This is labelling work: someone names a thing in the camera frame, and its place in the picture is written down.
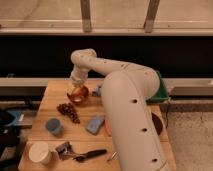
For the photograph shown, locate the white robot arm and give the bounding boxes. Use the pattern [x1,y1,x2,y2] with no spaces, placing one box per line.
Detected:
[71,49,171,171]

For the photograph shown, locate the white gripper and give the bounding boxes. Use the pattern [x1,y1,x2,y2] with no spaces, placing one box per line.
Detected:
[70,68,88,87]

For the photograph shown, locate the white cup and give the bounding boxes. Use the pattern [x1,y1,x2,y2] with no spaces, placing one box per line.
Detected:
[28,141,52,165]

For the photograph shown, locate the black blue object at left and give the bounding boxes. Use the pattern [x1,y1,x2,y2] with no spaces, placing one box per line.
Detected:
[0,108,25,169]

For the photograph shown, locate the silver fork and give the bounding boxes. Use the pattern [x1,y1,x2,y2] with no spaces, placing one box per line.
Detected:
[107,152,117,163]

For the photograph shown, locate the red yellow apple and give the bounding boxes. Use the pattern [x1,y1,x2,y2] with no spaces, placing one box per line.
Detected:
[72,86,87,97]

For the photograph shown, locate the orange carrot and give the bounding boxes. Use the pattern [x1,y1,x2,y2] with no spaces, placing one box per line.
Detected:
[104,117,112,137]

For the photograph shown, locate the bunch of dark grapes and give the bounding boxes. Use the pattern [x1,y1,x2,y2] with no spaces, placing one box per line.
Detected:
[57,103,80,124]

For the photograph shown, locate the green plastic tray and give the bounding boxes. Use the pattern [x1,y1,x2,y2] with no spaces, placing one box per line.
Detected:
[148,72,169,103]

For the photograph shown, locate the blue cup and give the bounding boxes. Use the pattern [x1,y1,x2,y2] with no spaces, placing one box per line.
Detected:
[45,118,61,136]

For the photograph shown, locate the blue sponge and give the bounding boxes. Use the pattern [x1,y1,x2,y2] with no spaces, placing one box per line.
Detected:
[86,116,104,135]

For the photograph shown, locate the black handled knife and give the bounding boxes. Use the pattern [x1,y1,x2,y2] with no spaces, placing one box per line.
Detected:
[73,149,107,162]

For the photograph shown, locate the grey metal tool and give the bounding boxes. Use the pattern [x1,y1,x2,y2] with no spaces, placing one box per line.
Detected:
[55,141,76,160]

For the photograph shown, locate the dark purple bowl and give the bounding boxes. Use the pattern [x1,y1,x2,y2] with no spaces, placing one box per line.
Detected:
[152,114,163,135]

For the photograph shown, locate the red bowl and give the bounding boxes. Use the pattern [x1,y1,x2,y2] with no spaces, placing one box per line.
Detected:
[67,86,89,104]

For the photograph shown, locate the blue white small toy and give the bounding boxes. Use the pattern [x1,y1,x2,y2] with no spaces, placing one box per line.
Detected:
[92,85,101,97]

